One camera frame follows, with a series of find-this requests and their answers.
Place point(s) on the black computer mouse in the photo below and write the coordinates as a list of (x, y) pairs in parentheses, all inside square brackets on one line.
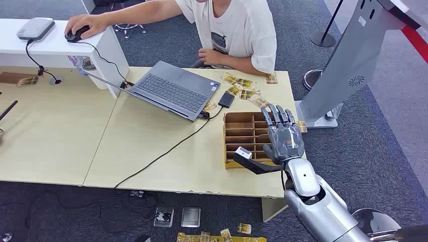
[(76, 34)]

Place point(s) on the person's right forearm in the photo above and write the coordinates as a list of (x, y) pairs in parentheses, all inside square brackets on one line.
[(140, 13)]

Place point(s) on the grey open laptop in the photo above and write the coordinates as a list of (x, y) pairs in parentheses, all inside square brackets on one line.
[(174, 90)]

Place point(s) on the black stanchion pole with base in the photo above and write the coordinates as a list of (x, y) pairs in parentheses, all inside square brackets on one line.
[(323, 38)]

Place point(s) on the clear printed plastic bag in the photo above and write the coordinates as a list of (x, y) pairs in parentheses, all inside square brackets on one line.
[(82, 63)]

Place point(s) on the grey metal kiosk stand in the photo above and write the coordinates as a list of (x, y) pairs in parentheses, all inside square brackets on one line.
[(351, 60)]

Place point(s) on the person's left forearm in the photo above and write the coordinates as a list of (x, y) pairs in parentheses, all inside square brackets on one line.
[(240, 66)]

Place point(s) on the pale wrist camera black mount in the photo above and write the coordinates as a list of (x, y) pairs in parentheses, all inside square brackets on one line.
[(252, 163)]

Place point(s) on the beige desk leg panel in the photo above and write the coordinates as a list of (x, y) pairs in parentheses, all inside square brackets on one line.
[(272, 208)]

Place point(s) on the black floor adapter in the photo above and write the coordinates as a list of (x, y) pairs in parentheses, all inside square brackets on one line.
[(137, 193)]

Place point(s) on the person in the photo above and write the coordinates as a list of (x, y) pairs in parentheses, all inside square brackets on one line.
[(240, 30)]

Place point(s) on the chrome round base with pole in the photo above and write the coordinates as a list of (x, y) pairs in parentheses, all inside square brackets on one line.
[(378, 222)]

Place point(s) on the red barrier belt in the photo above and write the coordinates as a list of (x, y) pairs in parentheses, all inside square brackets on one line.
[(416, 41)]

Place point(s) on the brown cardboard slotted organiser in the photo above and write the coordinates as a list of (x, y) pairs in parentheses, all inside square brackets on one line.
[(242, 137)]

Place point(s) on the white desk riser shelf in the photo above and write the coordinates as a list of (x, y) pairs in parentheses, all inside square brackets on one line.
[(53, 50)]

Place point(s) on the black thin rod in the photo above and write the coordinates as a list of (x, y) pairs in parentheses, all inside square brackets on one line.
[(8, 110)]

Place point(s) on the chrome chair base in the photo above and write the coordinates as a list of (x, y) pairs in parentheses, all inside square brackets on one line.
[(128, 28)]

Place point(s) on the metal floor socket closed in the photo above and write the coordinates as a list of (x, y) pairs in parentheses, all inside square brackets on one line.
[(191, 217)]

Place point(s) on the gold patterned card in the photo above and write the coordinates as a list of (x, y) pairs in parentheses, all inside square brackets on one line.
[(233, 91), (249, 94), (244, 228), (302, 127), (210, 106), (260, 102), (229, 78), (27, 81), (205, 236), (226, 235), (271, 78), (246, 83)]

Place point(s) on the yellow gold strip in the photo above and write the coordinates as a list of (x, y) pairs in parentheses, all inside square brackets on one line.
[(187, 238)]

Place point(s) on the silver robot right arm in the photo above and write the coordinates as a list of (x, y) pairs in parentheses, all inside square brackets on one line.
[(321, 207)]

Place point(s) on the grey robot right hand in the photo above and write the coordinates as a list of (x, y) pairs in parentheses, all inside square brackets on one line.
[(286, 140)]

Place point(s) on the person's right hand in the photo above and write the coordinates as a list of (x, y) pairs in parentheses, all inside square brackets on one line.
[(85, 24)]

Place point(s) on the person's left hand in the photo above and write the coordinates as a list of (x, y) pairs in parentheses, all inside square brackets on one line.
[(210, 56)]

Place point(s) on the brown flat board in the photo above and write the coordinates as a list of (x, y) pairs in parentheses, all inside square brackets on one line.
[(11, 77)]

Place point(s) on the chrome stanchion base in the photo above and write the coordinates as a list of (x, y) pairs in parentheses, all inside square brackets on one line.
[(311, 79)]

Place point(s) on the metal floor socket with plug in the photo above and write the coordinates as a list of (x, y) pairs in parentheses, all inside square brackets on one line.
[(164, 217)]

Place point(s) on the grey flat box device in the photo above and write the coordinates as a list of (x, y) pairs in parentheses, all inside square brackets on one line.
[(35, 28)]

